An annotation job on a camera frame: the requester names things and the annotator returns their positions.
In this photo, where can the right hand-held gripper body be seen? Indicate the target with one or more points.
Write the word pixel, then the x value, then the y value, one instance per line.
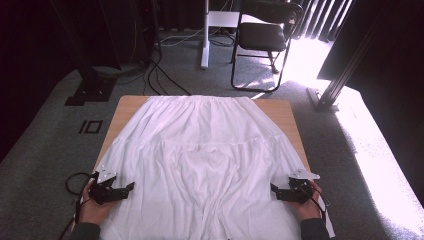
pixel 298 191

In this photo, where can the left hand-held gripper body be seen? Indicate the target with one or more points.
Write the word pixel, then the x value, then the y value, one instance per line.
pixel 101 191

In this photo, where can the white skirt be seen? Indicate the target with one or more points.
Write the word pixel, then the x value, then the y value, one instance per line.
pixel 206 150

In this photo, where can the person's right hand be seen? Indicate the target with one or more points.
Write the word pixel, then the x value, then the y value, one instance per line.
pixel 308 208

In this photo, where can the person's left hand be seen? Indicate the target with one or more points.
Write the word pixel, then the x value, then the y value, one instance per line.
pixel 91 211

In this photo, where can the aluminium profile stand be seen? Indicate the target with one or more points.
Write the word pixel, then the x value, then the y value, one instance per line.
pixel 328 96

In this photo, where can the black metal stand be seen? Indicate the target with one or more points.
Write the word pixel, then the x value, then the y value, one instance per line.
pixel 90 85

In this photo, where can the black folding chair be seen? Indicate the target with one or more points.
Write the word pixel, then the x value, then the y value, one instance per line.
pixel 261 36

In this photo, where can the vertical window blinds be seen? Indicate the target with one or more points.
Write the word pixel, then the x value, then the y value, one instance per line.
pixel 316 20

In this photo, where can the white desk frame leg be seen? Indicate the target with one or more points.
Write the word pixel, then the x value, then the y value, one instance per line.
pixel 205 50

